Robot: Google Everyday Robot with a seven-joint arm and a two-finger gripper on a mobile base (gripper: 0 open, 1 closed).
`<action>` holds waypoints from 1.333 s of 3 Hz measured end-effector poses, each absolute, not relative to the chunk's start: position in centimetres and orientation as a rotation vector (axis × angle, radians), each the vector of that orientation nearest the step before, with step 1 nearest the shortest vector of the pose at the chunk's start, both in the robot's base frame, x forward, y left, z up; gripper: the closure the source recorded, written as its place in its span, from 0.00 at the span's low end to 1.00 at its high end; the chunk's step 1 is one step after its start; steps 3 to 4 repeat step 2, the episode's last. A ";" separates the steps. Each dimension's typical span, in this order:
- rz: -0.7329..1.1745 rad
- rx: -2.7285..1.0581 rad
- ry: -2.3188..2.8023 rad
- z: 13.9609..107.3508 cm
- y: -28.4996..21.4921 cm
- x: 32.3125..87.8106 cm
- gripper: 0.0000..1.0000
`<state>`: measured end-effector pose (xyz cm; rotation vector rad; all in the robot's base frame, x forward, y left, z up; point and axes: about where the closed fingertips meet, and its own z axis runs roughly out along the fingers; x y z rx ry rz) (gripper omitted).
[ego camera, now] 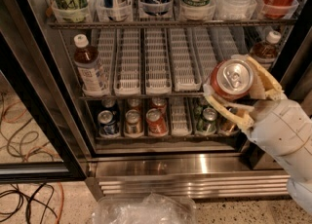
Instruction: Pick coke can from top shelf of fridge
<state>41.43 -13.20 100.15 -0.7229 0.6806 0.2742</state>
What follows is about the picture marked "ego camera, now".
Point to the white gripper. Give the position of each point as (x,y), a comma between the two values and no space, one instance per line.
(280,127)

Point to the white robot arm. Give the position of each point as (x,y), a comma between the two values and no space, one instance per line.
(301,192)

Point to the bronze can front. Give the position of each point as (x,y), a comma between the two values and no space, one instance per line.
(226,127)

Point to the green can front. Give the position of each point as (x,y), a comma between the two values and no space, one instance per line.
(206,122)

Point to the red can front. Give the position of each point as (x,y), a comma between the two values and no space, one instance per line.
(155,121)

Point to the gold can front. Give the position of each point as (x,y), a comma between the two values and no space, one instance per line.
(133,122)

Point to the blue pepsi can front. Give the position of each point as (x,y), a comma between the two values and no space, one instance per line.
(107,123)

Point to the stainless steel fridge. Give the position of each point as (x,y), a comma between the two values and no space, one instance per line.
(150,62)

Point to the right tea bottle white cap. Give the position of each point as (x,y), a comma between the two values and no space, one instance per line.
(265,52)

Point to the tea bottle white cap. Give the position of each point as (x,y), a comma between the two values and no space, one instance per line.
(265,52)
(90,67)

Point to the clear plastic bin with bag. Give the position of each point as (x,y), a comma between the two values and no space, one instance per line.
(151,209)

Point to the left tea bottle white cap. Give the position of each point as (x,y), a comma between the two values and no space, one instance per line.
(90,67)

